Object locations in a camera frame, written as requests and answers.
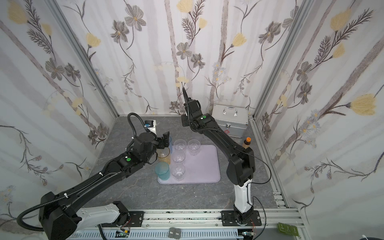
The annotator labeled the lilac plastic tray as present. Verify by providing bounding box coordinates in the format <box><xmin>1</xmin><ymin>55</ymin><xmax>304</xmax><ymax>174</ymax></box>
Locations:
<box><xmin>158</xmin><ymin>145</ymin><xmax>221</xmax><ymax>185</ymax></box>

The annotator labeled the brown bottle orange cap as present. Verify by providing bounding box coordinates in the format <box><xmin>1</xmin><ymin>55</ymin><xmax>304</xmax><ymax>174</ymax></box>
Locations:
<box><xmin>243</xmin><ymin>137</ymin><xmax>252</xmax><ymax>149</ymax></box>

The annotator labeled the clear faceted glass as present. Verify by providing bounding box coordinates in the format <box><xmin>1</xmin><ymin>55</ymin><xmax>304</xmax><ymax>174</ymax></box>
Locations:
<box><xmin>171</xmin><ymin>164</ymin><xmax>186</xmax><ymax>181</ymax></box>
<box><xmin>173</xmin><ymin>140</ymin><xmax>187</xmax><ymax>151</ymax></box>
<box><xmin>172</xmin><ymin>150</ymin><xmax>186</xmax><ymax>163</ymax></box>

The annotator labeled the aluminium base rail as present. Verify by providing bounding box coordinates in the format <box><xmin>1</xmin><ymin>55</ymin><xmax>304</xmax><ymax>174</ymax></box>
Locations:
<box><xmin>71</xmin><ymin>208</ymin><xmax>305</xmax><ymax>232</ymax></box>

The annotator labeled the clear tall tumbler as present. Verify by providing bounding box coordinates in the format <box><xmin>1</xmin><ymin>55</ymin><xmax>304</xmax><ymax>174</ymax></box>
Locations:
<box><xmin>188</xmin><ymin>140</ymin><xmax>201</xmax><ymax>156</ymax></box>

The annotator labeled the white slotted cable duct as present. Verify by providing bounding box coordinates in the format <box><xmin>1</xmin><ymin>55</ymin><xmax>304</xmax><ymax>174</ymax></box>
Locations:
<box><xmin>69</xmin><ymin>229</ymin><xmax>244</xmax><ymax>240</ymax></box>

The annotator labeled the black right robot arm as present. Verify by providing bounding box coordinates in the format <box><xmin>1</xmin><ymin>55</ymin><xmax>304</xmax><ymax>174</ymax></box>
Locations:
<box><xmin>182</xmin><ymin>97</ymin><xmax>262</xmax><ymax>225</ymax></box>

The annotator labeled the blue frosted plastic tumbler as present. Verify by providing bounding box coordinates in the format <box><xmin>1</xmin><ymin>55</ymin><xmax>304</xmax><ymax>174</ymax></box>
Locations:
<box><xmin>168</xmin><ymin>136</ymin><xmax>172</xmax><ymax>154</ymax></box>

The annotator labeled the silver metal first-aid case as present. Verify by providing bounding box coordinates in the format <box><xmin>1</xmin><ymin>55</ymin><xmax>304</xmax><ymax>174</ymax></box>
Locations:
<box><xmin>212</xmin><ymin>105</ymin><xmax>249</xmax><ymax>138</ymax></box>

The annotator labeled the teal dotted plastic tumbler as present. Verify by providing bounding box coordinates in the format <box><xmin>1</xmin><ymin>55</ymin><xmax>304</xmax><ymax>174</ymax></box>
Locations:
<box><xmin>155</xmin><ymin>162</ymin><xmax>171</xmax><ymax>181</ymax></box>

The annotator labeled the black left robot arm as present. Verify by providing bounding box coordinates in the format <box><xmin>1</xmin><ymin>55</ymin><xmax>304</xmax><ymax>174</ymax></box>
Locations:
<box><xmin>17</xmin><ymin>132</ymin><xmax>170</xmax><ymax>240</ymax></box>

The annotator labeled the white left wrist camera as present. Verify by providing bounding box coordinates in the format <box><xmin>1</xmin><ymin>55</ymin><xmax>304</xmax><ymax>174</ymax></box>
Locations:
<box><xmin>145</xmin><ymin>120</ymin><xmax>157</xmax><ymax>135</ymax></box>

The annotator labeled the yellow plastic tumbler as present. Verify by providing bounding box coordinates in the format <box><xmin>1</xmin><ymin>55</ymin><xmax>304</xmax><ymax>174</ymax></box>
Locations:
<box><xmin>157</xmin><ymin>148</ymin><xmax>171</xmax><ymax>165</ymax></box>

